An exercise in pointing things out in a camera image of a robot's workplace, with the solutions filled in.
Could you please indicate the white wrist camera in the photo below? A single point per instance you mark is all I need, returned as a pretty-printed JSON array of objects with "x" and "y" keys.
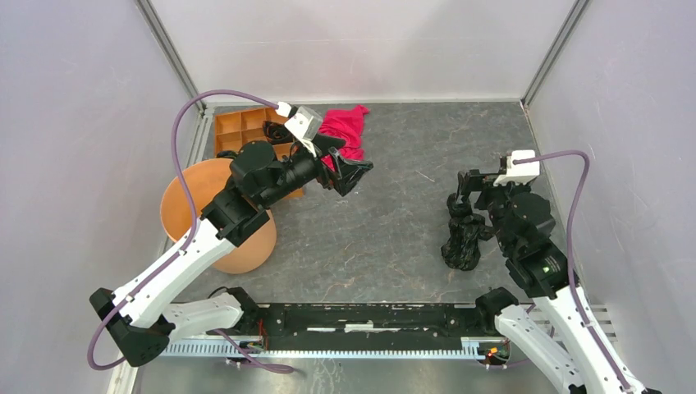
[
  {"x": 302, "y": 122},
  {"x": 519, "y": 168}
]

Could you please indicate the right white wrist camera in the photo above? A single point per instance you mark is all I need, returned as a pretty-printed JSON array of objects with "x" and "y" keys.
[{"x": 519, "y": 168}]

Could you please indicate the rolled black bag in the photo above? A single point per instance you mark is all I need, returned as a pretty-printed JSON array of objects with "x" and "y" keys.
[
  {"x": 276, "y": 133},
  {"x": 228, "y": 154}
]

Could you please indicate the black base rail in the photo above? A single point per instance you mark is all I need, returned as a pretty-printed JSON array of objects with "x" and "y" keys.
[{"x": 348, "y": 327}]

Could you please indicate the rolled black bag top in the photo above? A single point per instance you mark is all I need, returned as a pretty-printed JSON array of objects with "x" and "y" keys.
[{"x": 276, "y": 133}]

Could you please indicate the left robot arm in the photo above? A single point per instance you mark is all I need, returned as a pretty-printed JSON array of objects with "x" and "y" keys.
[{"x": 140, "y": 319}]

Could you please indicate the red cloth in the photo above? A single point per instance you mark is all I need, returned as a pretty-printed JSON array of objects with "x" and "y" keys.
[{"x": 347, "y": 125}]

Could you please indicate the rolled black bag left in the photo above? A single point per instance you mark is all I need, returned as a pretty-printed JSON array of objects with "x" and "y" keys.
[{"x": 228, "y": 154}]

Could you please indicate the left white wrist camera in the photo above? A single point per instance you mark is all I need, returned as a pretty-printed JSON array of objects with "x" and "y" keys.
[{"x": 302, "y": 122}]

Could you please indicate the orange compartment tray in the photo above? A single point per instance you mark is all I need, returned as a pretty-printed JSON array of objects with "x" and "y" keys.
[{"x": 234, "y": 129}]

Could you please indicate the black trash bag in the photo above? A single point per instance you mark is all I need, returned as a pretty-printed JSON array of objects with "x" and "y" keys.
[{"x": 466, "y": 230}]

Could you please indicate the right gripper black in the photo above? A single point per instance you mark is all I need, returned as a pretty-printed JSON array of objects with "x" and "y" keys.
[{"x": 474, "y": 180}]

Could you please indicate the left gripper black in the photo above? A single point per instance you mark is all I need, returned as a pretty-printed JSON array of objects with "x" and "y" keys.
[{"x": 350, "y": 172}]

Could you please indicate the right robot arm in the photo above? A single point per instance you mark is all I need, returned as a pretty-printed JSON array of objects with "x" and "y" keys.
[{"x": 521, "y": 221}]

